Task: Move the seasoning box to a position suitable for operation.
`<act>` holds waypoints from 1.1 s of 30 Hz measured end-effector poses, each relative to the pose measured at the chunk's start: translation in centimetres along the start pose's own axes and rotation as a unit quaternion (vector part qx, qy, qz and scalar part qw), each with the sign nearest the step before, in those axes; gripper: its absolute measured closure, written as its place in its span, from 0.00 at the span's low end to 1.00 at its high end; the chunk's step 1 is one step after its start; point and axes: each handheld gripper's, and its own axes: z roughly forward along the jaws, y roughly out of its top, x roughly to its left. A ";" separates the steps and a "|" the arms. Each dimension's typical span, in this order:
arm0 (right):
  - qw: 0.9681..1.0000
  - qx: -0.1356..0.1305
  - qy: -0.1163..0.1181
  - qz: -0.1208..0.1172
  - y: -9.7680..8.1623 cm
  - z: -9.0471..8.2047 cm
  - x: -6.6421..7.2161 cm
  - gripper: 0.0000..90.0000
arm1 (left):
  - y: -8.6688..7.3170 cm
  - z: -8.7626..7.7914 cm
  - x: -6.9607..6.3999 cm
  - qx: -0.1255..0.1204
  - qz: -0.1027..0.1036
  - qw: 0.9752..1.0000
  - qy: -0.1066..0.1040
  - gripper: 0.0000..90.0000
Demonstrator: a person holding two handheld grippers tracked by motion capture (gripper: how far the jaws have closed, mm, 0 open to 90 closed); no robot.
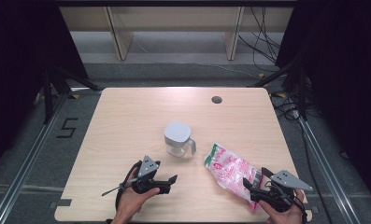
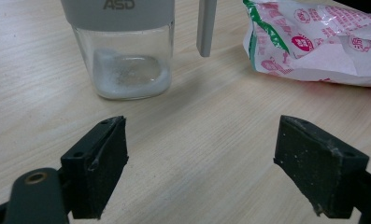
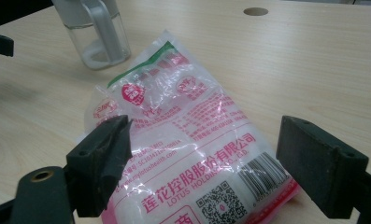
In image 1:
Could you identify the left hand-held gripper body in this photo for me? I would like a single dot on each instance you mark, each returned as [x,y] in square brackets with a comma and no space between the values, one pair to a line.
[147,166]

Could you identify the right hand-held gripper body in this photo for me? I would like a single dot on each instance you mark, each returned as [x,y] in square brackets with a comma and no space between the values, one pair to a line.
[286,180]

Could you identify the pink and white plastic bag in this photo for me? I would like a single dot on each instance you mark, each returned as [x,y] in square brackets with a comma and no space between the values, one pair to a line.
[230,169]

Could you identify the clear jar with white lid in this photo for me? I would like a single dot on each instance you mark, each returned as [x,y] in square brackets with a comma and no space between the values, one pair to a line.
[177,133]

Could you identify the person's right hand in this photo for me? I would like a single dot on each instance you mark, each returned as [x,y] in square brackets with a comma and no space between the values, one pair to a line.
[287,216]

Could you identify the person's left hand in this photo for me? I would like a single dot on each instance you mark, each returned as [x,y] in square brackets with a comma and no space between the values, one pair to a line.
[128,205]

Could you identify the black metal stand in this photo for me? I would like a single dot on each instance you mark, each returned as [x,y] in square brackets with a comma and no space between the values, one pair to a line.
[303,93]
[48,96]

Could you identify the black curtain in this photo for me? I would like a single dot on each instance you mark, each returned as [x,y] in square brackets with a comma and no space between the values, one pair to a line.
[345,62]
[21,62]

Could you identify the light wooden shelf unit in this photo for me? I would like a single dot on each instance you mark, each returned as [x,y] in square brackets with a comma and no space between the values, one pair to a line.
[174,18]

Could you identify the aluminium rail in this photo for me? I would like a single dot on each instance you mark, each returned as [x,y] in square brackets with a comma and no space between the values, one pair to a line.
[27,161]
[323,161]

